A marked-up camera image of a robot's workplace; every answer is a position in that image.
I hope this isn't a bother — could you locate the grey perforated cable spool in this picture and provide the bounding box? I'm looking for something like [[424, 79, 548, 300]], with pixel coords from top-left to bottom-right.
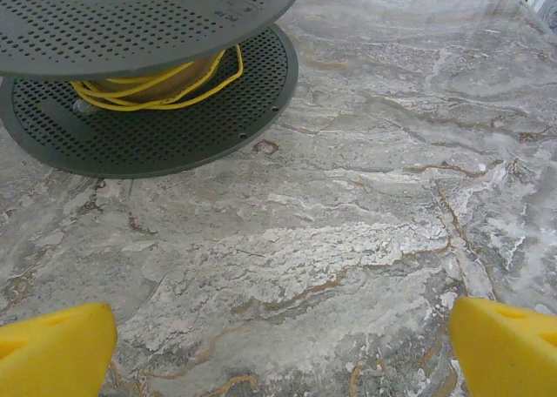
[[0, 0, 305, 180]]

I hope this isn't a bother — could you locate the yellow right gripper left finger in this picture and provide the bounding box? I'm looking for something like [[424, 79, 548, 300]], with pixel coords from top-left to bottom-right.
[[0, 301, 118, 397]]

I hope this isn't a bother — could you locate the yellow cable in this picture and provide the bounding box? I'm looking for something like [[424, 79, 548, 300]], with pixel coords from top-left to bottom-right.
[[69, 44, 245, 112]]

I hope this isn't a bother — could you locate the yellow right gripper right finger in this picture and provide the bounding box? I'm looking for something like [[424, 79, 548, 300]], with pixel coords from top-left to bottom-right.
[[448, 296, 557, 397]]

